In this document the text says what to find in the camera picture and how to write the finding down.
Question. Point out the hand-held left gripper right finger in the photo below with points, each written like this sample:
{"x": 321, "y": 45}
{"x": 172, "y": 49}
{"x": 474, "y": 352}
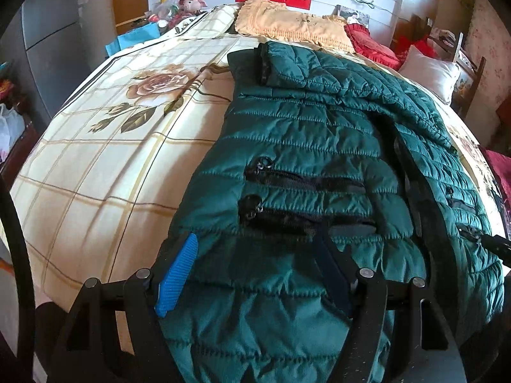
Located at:
{"x": 335, "y": 283}

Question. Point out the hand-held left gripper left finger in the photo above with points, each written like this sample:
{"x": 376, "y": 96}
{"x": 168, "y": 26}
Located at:
{"x": 177, "y": 275}

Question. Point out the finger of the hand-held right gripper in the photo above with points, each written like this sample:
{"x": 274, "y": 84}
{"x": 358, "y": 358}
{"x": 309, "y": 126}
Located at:
{"x": 497, "y": 247}

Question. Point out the green quilted jacket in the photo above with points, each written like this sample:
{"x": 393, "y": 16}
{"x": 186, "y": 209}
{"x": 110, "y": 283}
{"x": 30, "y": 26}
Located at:
{"x": 311, "y": 147}

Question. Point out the dark red blanket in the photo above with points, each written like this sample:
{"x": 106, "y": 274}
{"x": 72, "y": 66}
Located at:
{"x": 501, "y": 171}

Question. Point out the cream floral bed sheet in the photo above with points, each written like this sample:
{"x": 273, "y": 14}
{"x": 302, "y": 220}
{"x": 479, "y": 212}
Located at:
{"x": 111, "y": 159}

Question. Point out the wooden chair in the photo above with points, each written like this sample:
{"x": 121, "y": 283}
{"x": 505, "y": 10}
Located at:
{"x": 471, "y": 75}

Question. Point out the white pillow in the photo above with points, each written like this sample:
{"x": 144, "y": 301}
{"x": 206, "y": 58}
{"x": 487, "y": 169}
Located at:
{"x": 431, "y": 74}

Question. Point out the red cloth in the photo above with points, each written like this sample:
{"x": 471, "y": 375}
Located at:
{"x": 419, "y": 46}

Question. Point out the white plastic bag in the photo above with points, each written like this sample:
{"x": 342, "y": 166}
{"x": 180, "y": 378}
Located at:
{"x": 10, "y": 131}

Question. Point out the red ruffled cushion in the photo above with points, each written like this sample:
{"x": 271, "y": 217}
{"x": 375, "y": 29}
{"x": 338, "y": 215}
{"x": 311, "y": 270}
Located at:
{"x": 371, "y": 46}

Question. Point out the blue box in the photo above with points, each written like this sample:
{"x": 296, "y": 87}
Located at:
{"x": 133, "y": 38}

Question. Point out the grey wardrobe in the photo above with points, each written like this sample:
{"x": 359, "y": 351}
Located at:
{"x": 60, "y": 48}

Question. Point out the yellow fringed blanket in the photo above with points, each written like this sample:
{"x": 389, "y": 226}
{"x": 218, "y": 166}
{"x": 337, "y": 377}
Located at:
{"x": 287, "y": 22}

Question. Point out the pink plush toy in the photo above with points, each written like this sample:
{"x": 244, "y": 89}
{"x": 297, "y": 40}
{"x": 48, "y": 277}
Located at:
{"x": 193, "y": 3}

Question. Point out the wall photo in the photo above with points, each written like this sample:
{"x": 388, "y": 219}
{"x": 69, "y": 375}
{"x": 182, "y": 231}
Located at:
{"x": 353, "y": 15}

